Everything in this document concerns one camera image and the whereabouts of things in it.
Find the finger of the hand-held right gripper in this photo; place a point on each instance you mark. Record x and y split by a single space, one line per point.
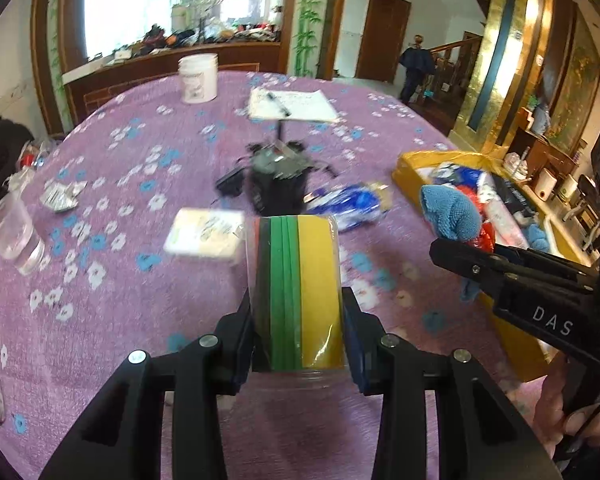
460 260

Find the bamboo painted wall panel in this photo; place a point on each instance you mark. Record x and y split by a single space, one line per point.
55 50
307 15

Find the yellow cardboard box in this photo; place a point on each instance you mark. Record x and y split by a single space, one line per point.
520 345

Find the wooden sideboard cabinet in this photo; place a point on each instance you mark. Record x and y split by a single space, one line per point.
155 75

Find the blue cloth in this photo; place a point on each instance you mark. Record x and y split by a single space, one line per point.
536 237

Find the navy white packet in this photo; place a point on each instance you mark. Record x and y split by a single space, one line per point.
460 175

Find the blue crinkly packet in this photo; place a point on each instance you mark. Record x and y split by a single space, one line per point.
350 207

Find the small black clip device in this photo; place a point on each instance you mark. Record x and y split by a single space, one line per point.
232 182

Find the black electric motor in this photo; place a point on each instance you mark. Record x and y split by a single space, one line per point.
277 180

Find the blue towel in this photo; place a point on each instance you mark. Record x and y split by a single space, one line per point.
450 215

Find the clear plastic cup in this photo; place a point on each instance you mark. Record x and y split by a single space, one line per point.
12 240

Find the white plastic jar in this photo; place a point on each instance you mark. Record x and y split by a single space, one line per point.
198 80

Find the black backpack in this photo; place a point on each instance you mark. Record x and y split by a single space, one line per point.
2 160

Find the golden pillar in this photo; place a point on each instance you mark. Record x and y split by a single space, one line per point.
505 60

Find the person's right hand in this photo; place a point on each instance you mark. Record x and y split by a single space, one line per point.
550 405

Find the white tissue packet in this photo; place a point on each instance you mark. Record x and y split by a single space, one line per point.
205 235

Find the white paper notebook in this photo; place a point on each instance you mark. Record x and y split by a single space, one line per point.
305 105

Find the brown wooden door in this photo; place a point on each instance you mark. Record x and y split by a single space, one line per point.
382 35

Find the black pen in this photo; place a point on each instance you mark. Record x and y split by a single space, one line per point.
279 105

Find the pile of assorted clutter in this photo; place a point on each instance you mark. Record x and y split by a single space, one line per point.
205 35

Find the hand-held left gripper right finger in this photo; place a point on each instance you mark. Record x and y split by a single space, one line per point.
357 360

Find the large wall mirror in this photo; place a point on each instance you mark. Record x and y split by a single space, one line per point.
130 5

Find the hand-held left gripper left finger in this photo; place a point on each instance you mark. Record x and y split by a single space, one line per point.
237 355

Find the wooden stair railing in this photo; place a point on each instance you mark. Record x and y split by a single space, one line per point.
455 65

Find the black snack packet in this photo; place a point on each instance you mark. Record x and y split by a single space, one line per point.
515 195

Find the green yellow sponge pack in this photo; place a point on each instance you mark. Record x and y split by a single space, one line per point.
320 285

